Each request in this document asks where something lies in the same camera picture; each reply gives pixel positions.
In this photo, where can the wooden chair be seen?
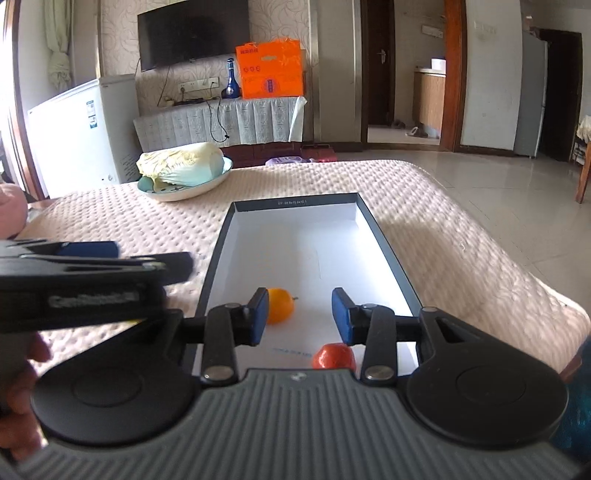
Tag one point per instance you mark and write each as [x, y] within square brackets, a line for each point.
[582, 175]

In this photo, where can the tied pale curtain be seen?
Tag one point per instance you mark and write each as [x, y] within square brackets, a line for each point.
[59, 64]

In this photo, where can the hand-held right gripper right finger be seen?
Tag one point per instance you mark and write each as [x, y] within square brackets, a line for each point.
[340, 318]

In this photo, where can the dark wooden door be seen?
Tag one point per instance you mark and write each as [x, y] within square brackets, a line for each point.
[381, 83]

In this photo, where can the white wall switch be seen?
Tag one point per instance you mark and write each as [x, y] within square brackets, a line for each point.
[432, 31]

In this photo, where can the black wall television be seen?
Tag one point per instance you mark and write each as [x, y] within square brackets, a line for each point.
[194, 32]

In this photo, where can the white blue-rimmed plate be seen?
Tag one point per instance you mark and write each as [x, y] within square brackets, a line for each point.
[184, 193]

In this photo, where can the wooden kitchen cabinet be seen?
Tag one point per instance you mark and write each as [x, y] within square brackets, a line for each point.
[429, 101]

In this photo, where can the person's left hand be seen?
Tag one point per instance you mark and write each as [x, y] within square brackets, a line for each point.
[18, 392]

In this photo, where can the dark slipper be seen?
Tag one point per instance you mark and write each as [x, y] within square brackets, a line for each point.
[397, 123]

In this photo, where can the brown wooden door frame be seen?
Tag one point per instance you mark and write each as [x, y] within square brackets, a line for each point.
[455, 83]

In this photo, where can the patterned cabinet cover cloth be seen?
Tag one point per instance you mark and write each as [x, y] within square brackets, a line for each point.
[258, 122]

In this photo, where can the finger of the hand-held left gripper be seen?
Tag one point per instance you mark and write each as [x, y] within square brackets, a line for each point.
[171, 267]
[87, 249]

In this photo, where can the white slipper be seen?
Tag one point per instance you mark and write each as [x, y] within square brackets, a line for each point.
[416, 132]

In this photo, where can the lumpy orange tangerine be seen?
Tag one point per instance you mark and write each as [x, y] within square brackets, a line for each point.
[333, 357]

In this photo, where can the orange gift box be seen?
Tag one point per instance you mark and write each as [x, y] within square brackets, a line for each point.
[270, 69]

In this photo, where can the grey refrigerator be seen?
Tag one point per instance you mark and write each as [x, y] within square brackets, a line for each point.
[531, 92]

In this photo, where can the blue glass bottle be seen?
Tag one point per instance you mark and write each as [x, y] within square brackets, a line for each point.
[231, 90]

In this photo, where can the small pale orange fruit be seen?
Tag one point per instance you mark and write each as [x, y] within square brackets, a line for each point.
[280, 305]

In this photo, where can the white wall socket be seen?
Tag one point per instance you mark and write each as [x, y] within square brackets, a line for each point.
[198, 84]

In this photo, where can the purple detergent bottle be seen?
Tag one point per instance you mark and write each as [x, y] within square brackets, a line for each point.
[286, 161]

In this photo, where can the white pot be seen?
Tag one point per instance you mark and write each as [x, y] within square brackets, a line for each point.
[437, 64]

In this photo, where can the beige quilted bedspread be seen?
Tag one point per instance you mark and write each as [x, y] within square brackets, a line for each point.
[438, 240]

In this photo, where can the black power strip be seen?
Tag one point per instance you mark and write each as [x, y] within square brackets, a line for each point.
[189, 100]

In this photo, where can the blue cloth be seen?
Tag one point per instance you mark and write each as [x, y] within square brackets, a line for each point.
[577, 406]

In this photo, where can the napa cabbage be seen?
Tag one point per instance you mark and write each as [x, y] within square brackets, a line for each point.
[184, 166]

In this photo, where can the white chest freezer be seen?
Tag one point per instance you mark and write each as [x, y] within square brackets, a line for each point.
[78, 138]

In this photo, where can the dark-rimmed white cardboard box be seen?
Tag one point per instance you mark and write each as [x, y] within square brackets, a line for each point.
[295, 249]

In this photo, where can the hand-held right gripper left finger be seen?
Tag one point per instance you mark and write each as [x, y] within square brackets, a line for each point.
[261, 318]

